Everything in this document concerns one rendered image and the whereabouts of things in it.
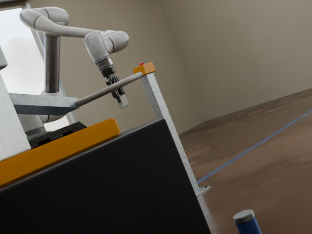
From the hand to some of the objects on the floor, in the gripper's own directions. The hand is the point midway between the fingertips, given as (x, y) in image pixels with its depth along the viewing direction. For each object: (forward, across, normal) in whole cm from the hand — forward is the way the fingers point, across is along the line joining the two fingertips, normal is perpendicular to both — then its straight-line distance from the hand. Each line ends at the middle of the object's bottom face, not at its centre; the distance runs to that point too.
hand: (122, 101), depth 253 cm
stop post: (+91, -96, -22) cm, 134 cm away
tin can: (+82, +35, +45) cm, 100 cm away
